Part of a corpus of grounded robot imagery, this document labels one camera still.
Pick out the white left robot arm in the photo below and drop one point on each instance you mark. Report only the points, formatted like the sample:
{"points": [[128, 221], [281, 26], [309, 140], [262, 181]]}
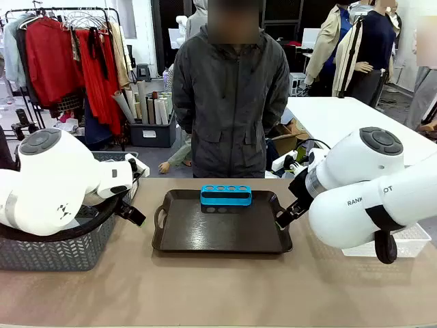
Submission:
{"points": [[51, 177]]}

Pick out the white paper roll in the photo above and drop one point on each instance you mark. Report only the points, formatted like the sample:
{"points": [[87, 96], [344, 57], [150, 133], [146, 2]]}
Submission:
{"points": [[164, 111], [158, 112]]}

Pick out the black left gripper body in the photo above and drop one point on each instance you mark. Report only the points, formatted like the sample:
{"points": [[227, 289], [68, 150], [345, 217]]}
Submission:
{"points": [[123, 209]]}

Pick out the brown paper roll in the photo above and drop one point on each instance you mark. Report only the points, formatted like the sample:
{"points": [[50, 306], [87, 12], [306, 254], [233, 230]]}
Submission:
{"points": [[151, 111]]}

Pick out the grey paper roll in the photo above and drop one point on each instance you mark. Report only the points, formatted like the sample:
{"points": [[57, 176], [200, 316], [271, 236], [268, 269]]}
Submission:
{"points": [[123, 107]]}

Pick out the black metal clothes rack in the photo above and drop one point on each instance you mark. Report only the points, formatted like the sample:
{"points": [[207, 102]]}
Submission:
{"points": [[114, 20]]}

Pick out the black tripod pole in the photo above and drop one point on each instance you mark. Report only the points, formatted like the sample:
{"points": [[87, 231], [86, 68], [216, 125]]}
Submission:
{"points": [[351, 54]]}

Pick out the red shirt garment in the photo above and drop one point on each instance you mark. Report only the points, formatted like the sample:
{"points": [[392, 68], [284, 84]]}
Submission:
{"points": [[51, 61]]}

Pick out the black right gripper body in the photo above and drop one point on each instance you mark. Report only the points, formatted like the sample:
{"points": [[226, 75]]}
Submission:
{"points": [[300, 188]]}

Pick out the person in grey jacket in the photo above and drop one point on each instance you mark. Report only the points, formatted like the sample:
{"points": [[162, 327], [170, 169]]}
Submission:
{"points": [[232, 109]]}

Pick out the person in light grey clothes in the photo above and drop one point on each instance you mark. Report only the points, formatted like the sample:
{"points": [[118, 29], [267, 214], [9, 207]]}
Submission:
{"points": [[423, 89]]}

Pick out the white table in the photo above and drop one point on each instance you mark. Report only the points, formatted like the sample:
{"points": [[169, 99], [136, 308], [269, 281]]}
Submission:
{"points": [[341, 116]]}

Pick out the grey hooded mannequin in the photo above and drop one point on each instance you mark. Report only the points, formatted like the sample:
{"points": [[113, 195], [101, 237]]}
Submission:
{"points": [[196, 20]]}

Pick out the beige trench coat mannequin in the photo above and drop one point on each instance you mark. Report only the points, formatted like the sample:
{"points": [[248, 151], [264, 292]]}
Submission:
{"points": [[327, 44]]}

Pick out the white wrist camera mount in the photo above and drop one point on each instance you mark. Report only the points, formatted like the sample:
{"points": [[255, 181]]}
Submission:
{"points": [[138, 164], [314, 159]]}

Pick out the mannequin lying on floor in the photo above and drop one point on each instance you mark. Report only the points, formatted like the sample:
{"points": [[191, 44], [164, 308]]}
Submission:
{"points": [[179, 155]]}

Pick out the navy blue skirt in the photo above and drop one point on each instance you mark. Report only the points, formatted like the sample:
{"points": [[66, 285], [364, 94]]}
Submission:
{"points": [[97, 126]]}

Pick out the cardboard box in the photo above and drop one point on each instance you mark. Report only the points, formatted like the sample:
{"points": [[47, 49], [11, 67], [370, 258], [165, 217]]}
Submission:
{"points": [[290, 135]]}

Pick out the large grey plastic basket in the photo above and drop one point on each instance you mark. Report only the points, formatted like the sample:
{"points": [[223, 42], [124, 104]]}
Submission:
{"points": [[51, 253]]}

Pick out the dark brown serving tray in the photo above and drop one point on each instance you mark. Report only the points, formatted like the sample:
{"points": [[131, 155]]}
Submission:
{"points": [[222, 232]]}

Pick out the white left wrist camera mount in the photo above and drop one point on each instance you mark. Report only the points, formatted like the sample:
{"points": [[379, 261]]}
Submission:
{"points": [[138, 164]]}

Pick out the black step stool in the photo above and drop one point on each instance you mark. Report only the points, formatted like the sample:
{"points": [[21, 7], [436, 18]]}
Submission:
{"points": [[143, 72]]}

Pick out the navy sweater mannequin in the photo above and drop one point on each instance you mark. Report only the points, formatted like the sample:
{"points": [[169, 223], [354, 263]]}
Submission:
{"points": [[375, 44]]}

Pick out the tall beige paper roll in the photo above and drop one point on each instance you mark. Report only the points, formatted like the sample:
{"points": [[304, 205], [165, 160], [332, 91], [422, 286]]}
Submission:
{"points": [[143, 102]]}

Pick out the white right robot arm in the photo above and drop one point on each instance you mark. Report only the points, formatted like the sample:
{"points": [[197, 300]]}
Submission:
{"points": [[362, 171]]}

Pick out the beige hanging garment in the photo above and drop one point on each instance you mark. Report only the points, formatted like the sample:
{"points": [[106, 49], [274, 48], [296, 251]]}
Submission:
{"points": [[121, 58]]}

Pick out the white power strip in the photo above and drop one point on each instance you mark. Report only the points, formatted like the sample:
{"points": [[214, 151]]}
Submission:
{"points": [[280, 163]]}

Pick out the white plastic basket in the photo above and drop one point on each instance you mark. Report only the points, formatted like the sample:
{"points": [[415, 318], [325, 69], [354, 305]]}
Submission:
{"points": [[409, 244]]}

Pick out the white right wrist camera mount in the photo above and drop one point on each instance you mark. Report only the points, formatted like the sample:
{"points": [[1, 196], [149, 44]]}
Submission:
{"points": [[314, 159]]}

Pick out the black hanging scarf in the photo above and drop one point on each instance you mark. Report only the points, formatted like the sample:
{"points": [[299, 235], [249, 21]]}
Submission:
{"points": [[97, 51]]}

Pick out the blue test tube rack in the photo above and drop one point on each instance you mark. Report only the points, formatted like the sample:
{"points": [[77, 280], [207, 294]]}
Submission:
{"points": [[225, 200]]}

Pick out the light blue garment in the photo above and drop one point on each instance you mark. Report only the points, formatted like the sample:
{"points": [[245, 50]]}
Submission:
{"points": [[12, 58]]}

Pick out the small grey plastic basket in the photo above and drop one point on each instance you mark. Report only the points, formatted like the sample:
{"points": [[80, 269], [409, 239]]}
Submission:
{"points": [[102, 157]]}

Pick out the red pleated dress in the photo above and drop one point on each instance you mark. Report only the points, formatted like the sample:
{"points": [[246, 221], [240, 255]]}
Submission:
{"points": [[99, 85]]}

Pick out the dark grey storage bin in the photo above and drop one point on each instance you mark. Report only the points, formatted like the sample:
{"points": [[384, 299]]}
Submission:
{"points": [[153, 135]]}

